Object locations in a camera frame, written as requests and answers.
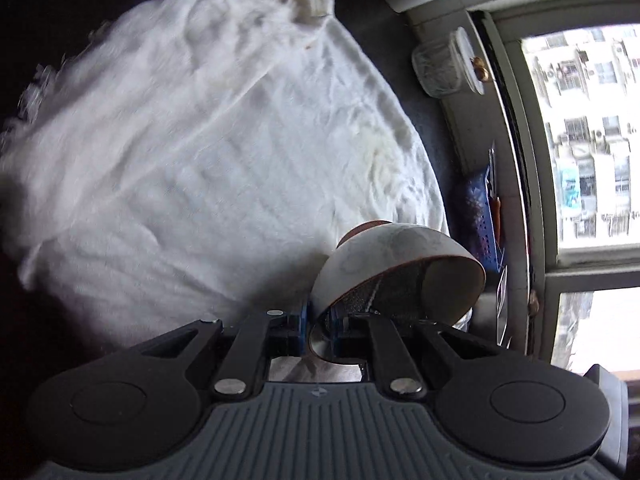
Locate clear plastic jar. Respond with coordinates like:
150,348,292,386
411,26,487,98

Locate white cloth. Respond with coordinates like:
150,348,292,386
0,0,448,356

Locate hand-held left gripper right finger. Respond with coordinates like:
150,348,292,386
327,310,506,401

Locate blue perforated basket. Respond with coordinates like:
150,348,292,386
452,167,505,276

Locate white ceramic bowl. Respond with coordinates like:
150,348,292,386
309,221,487,364

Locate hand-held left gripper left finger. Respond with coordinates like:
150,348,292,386
129,298,311,401

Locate window frame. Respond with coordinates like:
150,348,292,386
470,0,640,376

